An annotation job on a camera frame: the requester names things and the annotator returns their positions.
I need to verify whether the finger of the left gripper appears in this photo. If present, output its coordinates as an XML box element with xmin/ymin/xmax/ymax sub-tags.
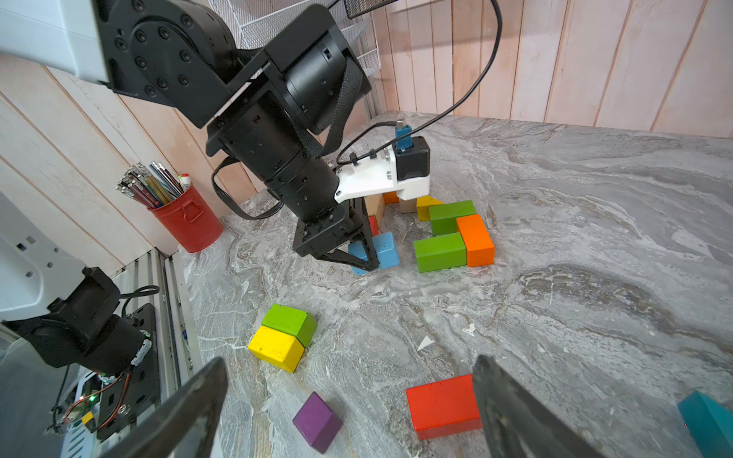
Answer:
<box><xmin>320</xmin><ymin>217</ymin><xmax>380</xmax><ymax>272</ymax></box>

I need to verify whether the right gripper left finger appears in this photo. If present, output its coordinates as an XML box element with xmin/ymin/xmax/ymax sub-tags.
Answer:
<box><xmin>104</xmin><ymin>357</ymin><xmax>228</xmax><ymax>457</ymax></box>

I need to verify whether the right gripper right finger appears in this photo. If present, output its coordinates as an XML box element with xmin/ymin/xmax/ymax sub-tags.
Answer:
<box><xmin>473</xmin><ymin>355</ymin><xmax>602</xmax><ymax>457</ymax></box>

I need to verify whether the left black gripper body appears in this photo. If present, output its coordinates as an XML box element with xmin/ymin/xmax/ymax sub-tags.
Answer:
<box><xmin>293</xmin><ymin>198</ymin><xmax>372</xmax><ymax>258</ymax></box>

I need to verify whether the light blue block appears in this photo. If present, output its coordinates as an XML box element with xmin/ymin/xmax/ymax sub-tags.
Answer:
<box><xmin>347</xmin><ymin>232</ymin><xmax>400</xmax><ymax>270</ymax></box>

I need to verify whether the red block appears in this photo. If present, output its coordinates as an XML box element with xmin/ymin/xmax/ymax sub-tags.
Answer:
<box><xmin>368</xmin><ymin>216</ymin><xmax>380</xmax><ymax>236</ymax></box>
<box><xmin>406</xmin><ymin>374</ymin><xmax>482</xmax><ymax>441</ymax></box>

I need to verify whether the long orange block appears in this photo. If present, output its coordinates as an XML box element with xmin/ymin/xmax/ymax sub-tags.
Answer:
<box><xmin>383</xmin><ymin>192</ymin><xmax>400</xmax><ymax>205</ymax></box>

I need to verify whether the yellow triangle block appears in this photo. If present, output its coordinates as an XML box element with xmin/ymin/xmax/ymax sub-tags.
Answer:
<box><xmin>416</xmin><ymin>196</ymin><xmax>444</xmax><ymax>221</ymax></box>

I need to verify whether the purple cube block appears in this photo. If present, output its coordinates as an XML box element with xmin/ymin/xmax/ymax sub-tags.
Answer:
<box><xmin>293</xmin><ymin>392</ymin><xmax>343</xmax><ymax>454</ymax></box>

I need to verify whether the small natural wood block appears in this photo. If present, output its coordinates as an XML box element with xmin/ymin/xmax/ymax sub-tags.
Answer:
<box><xmin>365</xmin><ymin>194</ymin><xmax>386</xmax><ymax>226</ymax></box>

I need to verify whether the long natural wood block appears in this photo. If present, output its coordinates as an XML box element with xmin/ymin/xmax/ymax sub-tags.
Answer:
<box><xmin>399</xmin><ymin>198</ymin><xmax>417</xmax><ymax>214</ymax></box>

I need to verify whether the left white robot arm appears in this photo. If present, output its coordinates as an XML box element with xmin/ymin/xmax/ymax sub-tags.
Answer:
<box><xmin>1</xmin><ymin>1</ymin><xmax>379</xmax><ymax>376</ymax></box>

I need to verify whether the front yellow block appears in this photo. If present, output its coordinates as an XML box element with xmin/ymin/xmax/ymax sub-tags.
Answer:
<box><xmin>248</xmin><ymin>326</ymin><xmax>305</xmax><ymax>373</ymax></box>

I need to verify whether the red pen holder cup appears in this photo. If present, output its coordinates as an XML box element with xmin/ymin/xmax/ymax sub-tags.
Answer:
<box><xmin>116</xmin><ymin>161</ymin><xmax>223</xmax><ymax>253</ymax></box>

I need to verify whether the teal triangle block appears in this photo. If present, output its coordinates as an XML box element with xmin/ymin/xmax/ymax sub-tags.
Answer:
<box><xmin>678</xmin><ymin>391</ymin><xmax>732</xmax><ymax>458</ymax></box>

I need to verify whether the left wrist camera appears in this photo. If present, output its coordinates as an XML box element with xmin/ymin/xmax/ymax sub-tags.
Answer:
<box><xmin>334</xmin><ymin>119</ymin><xmax>431</xmax><ymax>203</ymax></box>

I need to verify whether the black wire mesh basket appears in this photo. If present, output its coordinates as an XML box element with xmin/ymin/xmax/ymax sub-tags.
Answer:
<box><xmin>344</xmin><ymin>0</ymin><xmax>397</xmax><ymax>19</ymax></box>

